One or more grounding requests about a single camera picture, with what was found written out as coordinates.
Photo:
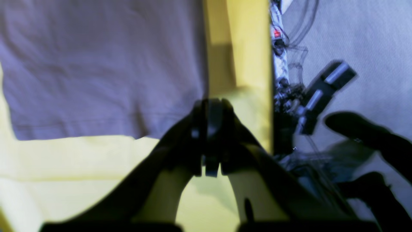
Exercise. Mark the yellow table cloth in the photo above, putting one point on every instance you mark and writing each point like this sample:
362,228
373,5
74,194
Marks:
53,180

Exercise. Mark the white power strip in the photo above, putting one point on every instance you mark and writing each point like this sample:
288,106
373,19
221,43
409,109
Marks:
279,54

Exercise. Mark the brown T-shirt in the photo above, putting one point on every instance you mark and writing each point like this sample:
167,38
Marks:
77,68

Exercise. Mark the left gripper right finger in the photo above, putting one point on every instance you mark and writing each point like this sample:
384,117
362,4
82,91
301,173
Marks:
269,198

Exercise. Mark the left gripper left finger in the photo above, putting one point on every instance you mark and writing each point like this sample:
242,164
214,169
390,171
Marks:
148,198

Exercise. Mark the black power adapter box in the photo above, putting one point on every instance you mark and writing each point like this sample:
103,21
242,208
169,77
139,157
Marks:
319,93

